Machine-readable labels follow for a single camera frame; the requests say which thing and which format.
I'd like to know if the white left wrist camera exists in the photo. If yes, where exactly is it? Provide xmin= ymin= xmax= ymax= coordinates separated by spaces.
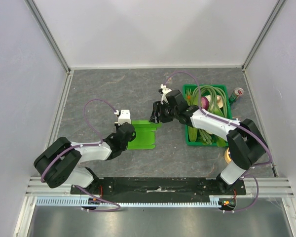
xmin=114 ymin=110 xmax=131 ymax=125

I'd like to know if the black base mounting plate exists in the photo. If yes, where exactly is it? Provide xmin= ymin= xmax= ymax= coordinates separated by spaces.
xmin=85 ymin=177 xmax=246 ymax=203

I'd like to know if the green paper box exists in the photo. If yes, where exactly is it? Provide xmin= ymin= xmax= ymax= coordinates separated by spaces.
xmin=127 ymin=120 xmax=161 ymax=150

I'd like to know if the green long beans bundle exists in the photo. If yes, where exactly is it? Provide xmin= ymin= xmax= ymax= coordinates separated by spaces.
xmin=185 ymin=85 xmax=228 ymax=147

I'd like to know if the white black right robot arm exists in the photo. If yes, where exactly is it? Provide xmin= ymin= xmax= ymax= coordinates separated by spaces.
xmin=150 ymin=85 xmax=270 ymax=195

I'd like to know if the yellow masking tape roll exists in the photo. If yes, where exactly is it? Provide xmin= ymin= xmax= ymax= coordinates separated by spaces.
xmin=224 ymin=148 xmax=231 ymax=164

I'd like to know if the green red drink can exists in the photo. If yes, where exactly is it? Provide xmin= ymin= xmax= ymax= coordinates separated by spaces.
xmin=229 ymin=87 xmax=244 ymax=104

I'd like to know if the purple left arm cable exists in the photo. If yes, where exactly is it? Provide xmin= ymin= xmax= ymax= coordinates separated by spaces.
xmin=40 ymin=98 xmax=122 ymax=212

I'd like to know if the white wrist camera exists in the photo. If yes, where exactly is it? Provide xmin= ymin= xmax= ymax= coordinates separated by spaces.
xmin=114 ymin=110 xmax=131 ymax=125
xmin=158 ymin=84 xmax=172 ymax=105

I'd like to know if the purple onion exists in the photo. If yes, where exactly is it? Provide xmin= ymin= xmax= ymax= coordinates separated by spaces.
xmin=200 ymin=96 xmax=210 ymax=110

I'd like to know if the light blue cable duct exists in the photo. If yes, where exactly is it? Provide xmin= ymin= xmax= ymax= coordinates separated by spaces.
xmin=36 ymin=196 xmax=223 ymax=208

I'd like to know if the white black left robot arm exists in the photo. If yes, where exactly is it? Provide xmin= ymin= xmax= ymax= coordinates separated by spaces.
xmin=34 ymin=122 xmax=136 ymax=194

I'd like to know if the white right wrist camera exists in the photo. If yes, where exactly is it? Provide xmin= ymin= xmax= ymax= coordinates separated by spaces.
xmin=158 ymin=84 xmax=172 ymax=105

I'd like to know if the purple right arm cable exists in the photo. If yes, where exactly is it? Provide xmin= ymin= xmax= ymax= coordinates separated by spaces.
xmin=163 ymin=71 xmax=273 ymax=214

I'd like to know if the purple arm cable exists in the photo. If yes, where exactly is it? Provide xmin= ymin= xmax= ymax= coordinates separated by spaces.
xmin=40 ymin=98 xmax=122 ymax=212
xmin=163 ymin=71 xmax=273 ymax=214

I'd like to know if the green plastic crate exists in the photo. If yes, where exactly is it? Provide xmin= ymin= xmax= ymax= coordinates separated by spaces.
xmin=183 ymin=84 xmax=232 ymax=147

